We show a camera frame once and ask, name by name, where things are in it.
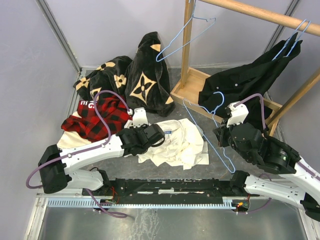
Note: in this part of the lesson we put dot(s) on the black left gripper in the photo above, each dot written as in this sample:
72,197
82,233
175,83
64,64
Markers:
144,127

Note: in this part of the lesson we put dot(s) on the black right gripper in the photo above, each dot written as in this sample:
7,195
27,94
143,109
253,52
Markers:
220,132

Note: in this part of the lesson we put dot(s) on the red black plaid shirt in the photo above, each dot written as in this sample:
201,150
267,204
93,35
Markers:
96,121

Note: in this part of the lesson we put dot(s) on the white dress shirt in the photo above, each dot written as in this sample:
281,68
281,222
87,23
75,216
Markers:
183,146

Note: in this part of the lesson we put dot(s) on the black button shirt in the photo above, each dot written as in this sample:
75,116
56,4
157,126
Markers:
243,81

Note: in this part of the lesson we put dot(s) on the light blue hanger with shirt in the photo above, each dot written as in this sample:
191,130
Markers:
292,41

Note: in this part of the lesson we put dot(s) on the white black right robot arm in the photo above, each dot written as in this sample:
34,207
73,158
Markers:
274,157

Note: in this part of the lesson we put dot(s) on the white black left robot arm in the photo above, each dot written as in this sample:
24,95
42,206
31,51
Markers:
63,168

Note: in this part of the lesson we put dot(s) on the wooden clothes rack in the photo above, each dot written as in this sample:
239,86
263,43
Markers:
237,39

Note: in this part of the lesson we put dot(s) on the black beige patterned fleece blanket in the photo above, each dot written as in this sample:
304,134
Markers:
142,81

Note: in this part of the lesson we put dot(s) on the cream folded cloth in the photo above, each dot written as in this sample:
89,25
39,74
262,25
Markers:
71,139

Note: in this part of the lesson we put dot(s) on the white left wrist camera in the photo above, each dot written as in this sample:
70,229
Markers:
138,118

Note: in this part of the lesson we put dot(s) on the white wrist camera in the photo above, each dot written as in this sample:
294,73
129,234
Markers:
236,114
138,118

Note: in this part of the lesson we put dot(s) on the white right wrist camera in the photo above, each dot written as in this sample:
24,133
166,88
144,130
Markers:
236,114

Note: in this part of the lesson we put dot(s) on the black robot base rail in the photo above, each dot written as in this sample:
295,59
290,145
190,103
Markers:
169,194

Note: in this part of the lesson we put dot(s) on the aluminium frame rail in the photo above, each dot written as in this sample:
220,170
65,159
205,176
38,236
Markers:
48,14

